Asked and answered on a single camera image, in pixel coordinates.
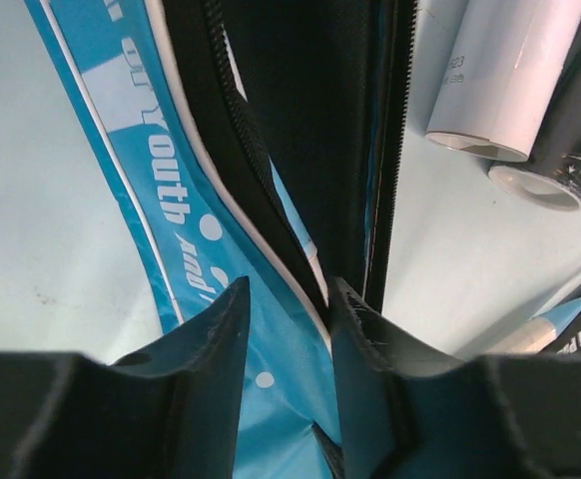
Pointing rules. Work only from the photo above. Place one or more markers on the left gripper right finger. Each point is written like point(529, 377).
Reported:
point(408, 410)

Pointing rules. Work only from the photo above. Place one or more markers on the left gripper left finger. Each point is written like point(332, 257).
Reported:
point(168, 410)

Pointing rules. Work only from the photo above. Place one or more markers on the black shuttlecock tube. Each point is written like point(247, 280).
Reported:
point(551, 178)

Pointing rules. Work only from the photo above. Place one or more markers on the blue racket cover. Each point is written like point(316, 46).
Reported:
point(184, 104)

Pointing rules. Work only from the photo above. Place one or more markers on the white shuttlecock tube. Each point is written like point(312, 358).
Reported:
point(506, 60)

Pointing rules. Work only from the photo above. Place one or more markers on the light green table mat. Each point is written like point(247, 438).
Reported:
point(468, 262)

